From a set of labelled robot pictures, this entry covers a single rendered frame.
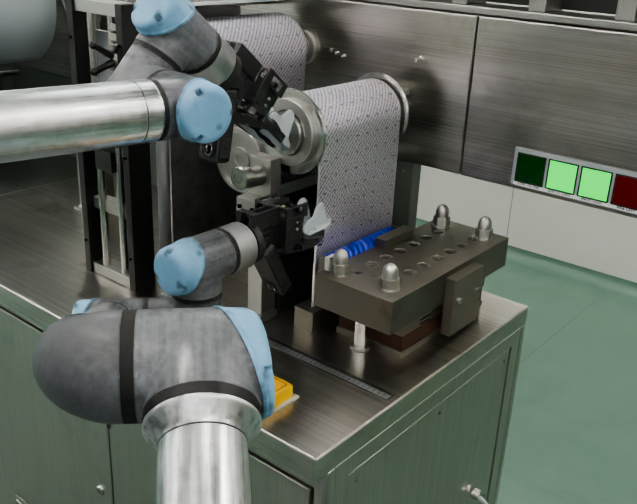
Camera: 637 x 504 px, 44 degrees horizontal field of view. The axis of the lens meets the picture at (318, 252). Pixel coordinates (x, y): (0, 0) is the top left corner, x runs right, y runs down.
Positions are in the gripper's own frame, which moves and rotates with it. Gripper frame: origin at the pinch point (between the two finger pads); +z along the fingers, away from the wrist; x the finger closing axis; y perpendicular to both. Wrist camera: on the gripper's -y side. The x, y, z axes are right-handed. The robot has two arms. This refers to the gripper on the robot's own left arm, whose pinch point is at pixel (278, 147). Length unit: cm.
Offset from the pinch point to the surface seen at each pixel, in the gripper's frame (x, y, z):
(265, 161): 3.4, -2.1, 2.5
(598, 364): -4, 28, 226
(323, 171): -5.3, 0.6, 7.1
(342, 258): -12.9, -11.4, 12.7
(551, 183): -33.4, 18.2, 31.6
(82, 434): 30, -61, 22
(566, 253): 45, 87, 280
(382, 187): -5.3, 7.0, 25.6
